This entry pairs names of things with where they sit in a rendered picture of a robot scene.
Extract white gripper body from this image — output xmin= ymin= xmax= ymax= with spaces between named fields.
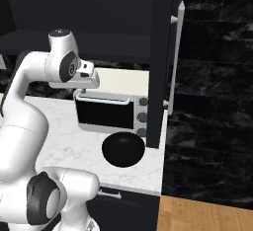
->
xmin=48 ymin=71 xmax=101 ymax=91

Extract black bowl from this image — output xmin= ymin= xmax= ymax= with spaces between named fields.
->
xmin=101 ymin=130 xmax=146 ymax=169

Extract dark open cabinet door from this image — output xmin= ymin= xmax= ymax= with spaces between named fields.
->
xmin=145 ymin=0 xmax=185 ymax=150

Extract silver toaster oven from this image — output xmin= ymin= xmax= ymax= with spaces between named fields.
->
xmin=72 ymin=67 xmax=150 ymax=138

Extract grey toaster oven knob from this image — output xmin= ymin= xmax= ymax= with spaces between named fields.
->
xmin=136 ymin=127 xmax=148 ymax=138
xmin=138 ymin=97 xmax=149 ymax=108
xmin=136 ymin=112 xmax=148 ymax=123

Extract dark drawer front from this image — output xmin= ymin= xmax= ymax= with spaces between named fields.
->
xmin=86 ymin=185 xmax=162 ymax=231

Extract toaster oven door handle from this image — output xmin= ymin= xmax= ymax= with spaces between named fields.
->
xmin=74 ymin=93 xmax=131 ymax=107

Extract dark open wall cabinet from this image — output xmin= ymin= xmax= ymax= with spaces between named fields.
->
xmin=0 ymin=0 xmax=156 ymax=65

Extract white cabinet door handle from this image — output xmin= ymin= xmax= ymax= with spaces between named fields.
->
xmin=163 ymin=0 xmax=187 ymax=116

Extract white drawer handle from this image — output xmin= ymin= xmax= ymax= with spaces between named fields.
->
xmin=97 ymin=189 xmax=124 ymax=200

